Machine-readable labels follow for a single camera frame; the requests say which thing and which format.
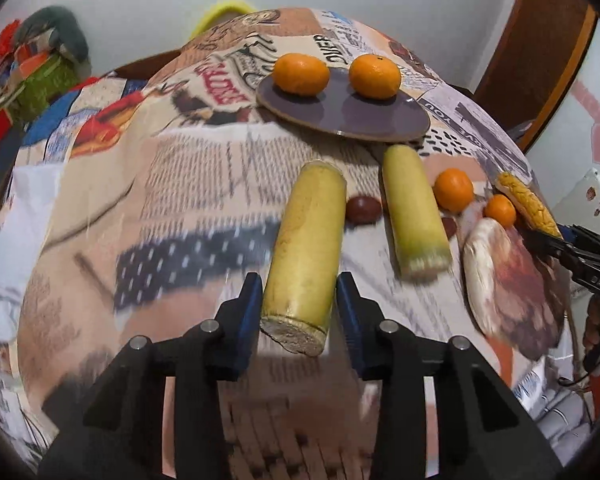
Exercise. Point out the grey plush cloth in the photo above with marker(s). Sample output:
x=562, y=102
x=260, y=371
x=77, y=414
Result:
x=62, y=30

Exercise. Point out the white appliance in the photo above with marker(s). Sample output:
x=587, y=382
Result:
x=587, y=200

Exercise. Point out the small orange tangerine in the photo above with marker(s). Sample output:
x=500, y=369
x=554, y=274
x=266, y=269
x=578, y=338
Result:
x=500, y=210
x=453, y=189

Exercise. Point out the large orange tangerine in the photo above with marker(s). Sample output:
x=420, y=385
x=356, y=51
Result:
x=375, y=76
x=300, y=74

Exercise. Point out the person's right hand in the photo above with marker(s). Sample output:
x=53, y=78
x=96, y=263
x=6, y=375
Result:
x=596, y=320

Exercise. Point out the printed tablecloth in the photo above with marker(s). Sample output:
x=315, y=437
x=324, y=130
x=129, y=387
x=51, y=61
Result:
x=155, y=220

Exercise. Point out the purple round plate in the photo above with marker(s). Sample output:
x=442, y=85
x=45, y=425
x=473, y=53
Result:
x=345, y=107

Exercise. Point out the yellow corn cob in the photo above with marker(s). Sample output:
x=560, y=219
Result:
x=525, y=202

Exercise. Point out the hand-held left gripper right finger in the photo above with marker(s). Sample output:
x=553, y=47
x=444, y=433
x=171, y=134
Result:
x=348, y=312

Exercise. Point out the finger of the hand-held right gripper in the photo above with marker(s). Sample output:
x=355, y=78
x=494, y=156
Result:
x=550, y=247
x=582, y=236

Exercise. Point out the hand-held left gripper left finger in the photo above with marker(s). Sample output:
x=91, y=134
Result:
x=250, y=312

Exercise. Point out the dark red jujube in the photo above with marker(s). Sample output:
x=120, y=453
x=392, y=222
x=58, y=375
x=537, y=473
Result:
x=449, y=227
x=363, y=210

